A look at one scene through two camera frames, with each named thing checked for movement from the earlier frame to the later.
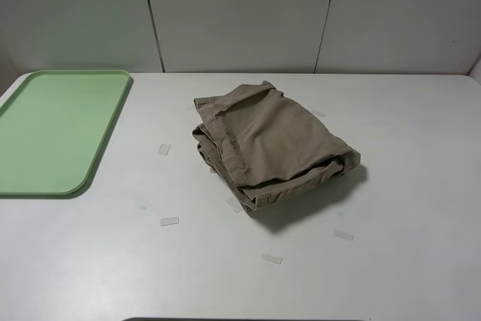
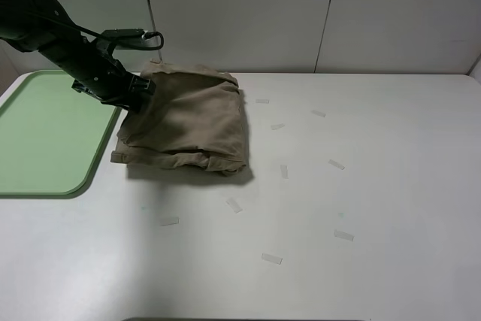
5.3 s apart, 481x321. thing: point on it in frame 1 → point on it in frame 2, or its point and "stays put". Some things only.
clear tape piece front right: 344,235 stays put
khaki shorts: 261,146 → 195,118
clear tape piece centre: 234,204 stays put
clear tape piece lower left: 170,221 stays put
